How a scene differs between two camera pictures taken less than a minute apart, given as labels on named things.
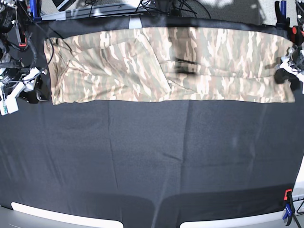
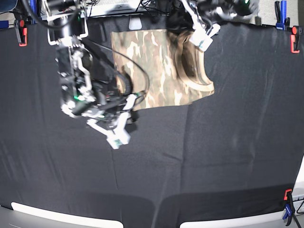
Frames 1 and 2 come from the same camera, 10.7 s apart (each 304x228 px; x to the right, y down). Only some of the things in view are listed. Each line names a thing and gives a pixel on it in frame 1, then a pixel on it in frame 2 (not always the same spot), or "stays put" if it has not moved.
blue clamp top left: x=35 y=7 stays put
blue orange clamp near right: x=288 y=206 stays put
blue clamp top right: x=282 y=21 stays put
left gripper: x=10 y=81 to x=110 y=107
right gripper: x=297 y=60 to x=210 y=13
